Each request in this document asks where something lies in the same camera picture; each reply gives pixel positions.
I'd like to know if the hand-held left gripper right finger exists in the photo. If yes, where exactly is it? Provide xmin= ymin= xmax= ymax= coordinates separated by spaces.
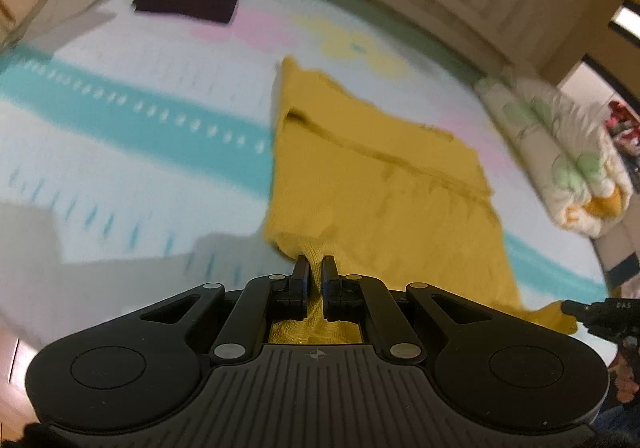
xmin=321 ymin=255 xmax=501 ymax=363

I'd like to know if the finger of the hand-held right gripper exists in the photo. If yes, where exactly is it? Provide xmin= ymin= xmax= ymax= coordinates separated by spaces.
xmin=561 ymin=299 xmax=601 ymax=328

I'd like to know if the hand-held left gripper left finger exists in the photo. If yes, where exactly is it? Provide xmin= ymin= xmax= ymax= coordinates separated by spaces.
xmin=140 ymin=255 xmax=313 ymax=363

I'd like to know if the yellow knit sweater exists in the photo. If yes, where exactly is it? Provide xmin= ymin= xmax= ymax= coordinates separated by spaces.
xmin=264 ymin=57 xmax=578 ymax=344

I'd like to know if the person's right hand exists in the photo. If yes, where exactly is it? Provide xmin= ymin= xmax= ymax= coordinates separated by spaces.
xmin=614 ymin=347 xmax=640 ymax=405

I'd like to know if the floral quilt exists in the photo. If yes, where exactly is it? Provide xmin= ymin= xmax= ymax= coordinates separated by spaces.
xmin=474 ymin=78 xmax=633 ymax=236

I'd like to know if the red clutter pile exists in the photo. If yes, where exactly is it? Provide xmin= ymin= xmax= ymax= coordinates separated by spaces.
xmin=606 ymin=100 xmax=640 ymax=151

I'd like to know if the floral bed sheet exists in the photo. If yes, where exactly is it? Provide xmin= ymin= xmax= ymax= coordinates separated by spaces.
xmin=0 ymin=0 xmax=621 ymax=364

